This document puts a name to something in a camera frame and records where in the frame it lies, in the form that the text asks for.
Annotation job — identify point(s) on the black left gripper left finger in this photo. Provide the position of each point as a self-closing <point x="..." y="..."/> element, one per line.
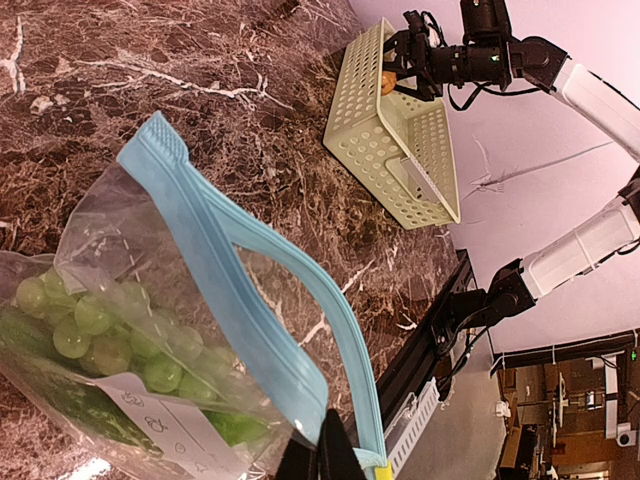
<point x="299" y="462"/>

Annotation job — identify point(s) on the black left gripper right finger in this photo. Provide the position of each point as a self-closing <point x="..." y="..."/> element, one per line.
<point x="337" y="460"/>

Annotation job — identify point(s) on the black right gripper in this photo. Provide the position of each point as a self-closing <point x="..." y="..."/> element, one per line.
<point x="408" y="55"/>

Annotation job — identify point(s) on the orange food item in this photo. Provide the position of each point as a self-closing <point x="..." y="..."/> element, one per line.
<point x="388" y="82"/>

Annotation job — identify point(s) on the clear zip top bag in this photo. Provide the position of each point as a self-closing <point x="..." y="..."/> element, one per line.
<point x="151" y="233"/>

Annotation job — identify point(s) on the bunch of green grapes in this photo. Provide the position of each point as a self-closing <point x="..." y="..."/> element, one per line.
<point x="80" y="331"/>

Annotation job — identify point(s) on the green leafy vegetable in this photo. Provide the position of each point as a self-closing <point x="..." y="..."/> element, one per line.
<point x="28" y="356"/>

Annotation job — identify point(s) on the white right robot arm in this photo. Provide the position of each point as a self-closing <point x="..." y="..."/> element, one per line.
<point x="530" y="169"/>

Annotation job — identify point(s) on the cream perforated plastic basket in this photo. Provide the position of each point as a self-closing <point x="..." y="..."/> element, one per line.
<point x="398" y="147"/>

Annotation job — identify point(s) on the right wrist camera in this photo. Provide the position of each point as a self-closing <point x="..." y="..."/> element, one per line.
<point x="421" y="22"/>

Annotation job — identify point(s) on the white slotted cable duct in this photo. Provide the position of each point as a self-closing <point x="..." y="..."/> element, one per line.
<point x="406" y="428"/>

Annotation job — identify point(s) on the black front table rail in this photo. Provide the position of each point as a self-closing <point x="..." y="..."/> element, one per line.
<point x="416" y="361"/>

